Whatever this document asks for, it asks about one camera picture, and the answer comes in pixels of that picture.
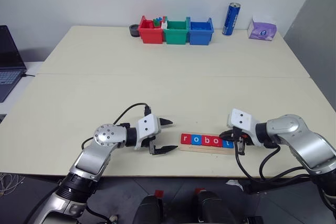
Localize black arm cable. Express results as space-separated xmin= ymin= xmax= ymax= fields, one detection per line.
xmin=81 ymin=102 xmax=153 ymax=154
xmin=234 ymin=140 xmax=316 ymax=183

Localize blue plastic bin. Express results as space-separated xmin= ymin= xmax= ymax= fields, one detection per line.
xmin=186 ymin=17 xmax=215 ymax=46

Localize white crumpled paper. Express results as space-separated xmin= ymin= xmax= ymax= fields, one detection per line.
xmin=226 ymin=179 xmax=245 ymax=191

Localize wooden letter tray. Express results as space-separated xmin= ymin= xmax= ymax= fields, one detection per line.
xmin=179 ymin=133 xmax=234 ymax=156

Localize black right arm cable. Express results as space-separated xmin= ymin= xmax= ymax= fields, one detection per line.
xmin=234 ymin=140 xmax=316 ymax=183

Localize tall blue drink can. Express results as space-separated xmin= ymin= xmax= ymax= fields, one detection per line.
xmin=222 ymin=2 xmax=242 ymax=37

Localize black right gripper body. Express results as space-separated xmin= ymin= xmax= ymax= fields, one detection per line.
xmin=232 ymin=127 xmax=257 ymax=156

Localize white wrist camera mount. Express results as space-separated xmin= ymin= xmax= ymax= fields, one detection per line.
xmin=226 ymin=108 xmax=261 ymax=145
xmin=134 ymin=113 xmax=162 ymax=151

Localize dark rounded shape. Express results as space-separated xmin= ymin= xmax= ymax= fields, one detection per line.
xmin=193 ymin=190 xmax=235 ymax=224
xmin=133 ymin=194 xmax=165 ymax=224

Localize white floor cables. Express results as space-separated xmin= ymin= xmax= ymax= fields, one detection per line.
xmin=0 ymin=173 xmax=26 ymax=196

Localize red plastic bin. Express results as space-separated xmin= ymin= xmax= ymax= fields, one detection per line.
xmin=138 ymin=15 xmax=166 ymax=45

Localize purple tissue box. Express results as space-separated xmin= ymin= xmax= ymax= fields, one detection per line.
xmin=248 ymin=15 xmax=278 ymax=42

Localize dark laptop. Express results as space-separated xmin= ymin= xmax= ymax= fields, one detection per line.
xmin=0 ymin=25 xmax=28 ymax=103

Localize green plastic bin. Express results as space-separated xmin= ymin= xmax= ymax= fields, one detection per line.
xmin=162 ymin=16 xmax=190 ymax=46

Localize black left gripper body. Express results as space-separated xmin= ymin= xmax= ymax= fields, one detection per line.
xmin=141 ymin=116 xmax=162 ymax=156

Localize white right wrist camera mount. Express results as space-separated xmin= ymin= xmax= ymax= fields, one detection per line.
xmin=226 ymin=108 xmax=261 ymax=145

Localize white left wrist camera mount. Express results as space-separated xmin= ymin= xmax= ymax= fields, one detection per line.
xmin=134 ymin=113 xmax=162 ymax=151

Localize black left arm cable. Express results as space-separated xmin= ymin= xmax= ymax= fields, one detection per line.
xmin=81 ymin=102 xmax=153 ymax=154

